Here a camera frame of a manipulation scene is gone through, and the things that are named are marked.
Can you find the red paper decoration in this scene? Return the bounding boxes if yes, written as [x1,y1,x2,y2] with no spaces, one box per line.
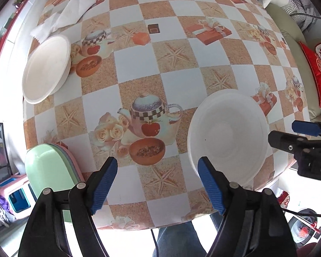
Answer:
[277,191,291,206]

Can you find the person's legs in jeans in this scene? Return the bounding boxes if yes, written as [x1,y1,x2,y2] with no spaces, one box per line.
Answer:
[152,211,225,257]

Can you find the black cable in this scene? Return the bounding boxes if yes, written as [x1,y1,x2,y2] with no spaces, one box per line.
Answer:
[150,229,158,257]

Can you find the white paper napkin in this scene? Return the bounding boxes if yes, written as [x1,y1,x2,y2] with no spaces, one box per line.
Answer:
[30,0,97,43]

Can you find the pink square plate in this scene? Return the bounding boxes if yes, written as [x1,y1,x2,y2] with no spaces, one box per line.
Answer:
[53,143,84,180]

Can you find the olive green sofa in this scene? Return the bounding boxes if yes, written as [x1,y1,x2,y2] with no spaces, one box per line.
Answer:
[265,3,321,121]

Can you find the striped grey cloth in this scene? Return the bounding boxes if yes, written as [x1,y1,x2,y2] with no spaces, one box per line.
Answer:
[281,0,321,30]

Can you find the checkered printed tablecloth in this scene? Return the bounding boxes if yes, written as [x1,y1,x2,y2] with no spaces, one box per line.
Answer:
[23,0,312,231]

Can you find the white bowl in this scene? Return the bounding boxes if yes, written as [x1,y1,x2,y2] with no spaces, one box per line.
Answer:
[22,35,72,105]
[187,89,270,190]

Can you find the bundle of clothes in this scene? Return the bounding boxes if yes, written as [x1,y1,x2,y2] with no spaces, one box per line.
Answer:
[0,186,15,228]

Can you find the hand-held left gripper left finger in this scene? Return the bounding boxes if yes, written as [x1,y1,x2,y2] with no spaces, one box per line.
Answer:
[17,156,119,257]

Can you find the pink plastic stool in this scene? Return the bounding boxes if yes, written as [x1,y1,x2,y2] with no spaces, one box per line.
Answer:
[0,174,38,217]

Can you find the blue square plate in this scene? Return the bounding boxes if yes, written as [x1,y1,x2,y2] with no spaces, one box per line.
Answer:
[52,145,82,182]

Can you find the red embroidered cushion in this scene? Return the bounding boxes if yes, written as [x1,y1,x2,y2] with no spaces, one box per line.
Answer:
[299,41,321,109]

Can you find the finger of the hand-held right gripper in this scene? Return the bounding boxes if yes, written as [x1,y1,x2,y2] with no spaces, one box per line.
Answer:
[268,131,311,156]
[292,120,321,140]

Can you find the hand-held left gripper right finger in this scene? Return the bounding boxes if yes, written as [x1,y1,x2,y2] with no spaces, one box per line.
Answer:
[197,156,297,257]

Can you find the glass fish tank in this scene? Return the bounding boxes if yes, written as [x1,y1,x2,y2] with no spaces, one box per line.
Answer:
[0,123,13,184]

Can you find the white rod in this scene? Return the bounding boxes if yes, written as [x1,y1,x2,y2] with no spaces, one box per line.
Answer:
[297,214,321,233]

